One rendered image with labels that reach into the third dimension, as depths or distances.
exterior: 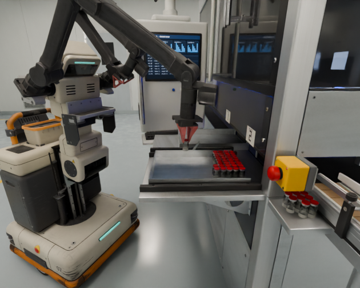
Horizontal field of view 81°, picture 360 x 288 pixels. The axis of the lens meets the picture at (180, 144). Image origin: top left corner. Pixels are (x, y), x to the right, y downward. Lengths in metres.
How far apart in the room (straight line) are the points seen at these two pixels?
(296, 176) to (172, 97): 1.15
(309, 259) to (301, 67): 0.67
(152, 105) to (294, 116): 1.11
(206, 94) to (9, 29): 6.92
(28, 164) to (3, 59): 6.22
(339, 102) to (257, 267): 0.60
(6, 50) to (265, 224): 7.28
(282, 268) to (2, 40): 7.43
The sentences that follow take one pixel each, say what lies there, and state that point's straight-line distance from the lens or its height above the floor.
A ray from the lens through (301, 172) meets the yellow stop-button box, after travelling 0.61.
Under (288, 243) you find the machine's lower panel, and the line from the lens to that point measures 0.88.
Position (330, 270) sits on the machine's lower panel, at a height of 0.56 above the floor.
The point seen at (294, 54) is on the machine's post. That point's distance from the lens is 0.62.
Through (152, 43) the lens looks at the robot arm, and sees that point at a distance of 0.74.
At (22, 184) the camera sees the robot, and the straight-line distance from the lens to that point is 1.49.
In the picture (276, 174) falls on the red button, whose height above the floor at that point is 1.00.
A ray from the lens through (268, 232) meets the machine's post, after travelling 0.82.
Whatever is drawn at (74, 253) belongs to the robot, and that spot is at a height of 0.27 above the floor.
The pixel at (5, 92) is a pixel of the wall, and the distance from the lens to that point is 7.69.
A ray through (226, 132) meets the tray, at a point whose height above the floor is 0.89.
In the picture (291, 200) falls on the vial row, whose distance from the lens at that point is 0.67.
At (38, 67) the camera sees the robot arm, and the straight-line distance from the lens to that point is 1.02.
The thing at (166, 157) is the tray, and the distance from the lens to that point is 0.95.
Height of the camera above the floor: 1.26
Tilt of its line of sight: 20 degrees down
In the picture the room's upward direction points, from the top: straight up
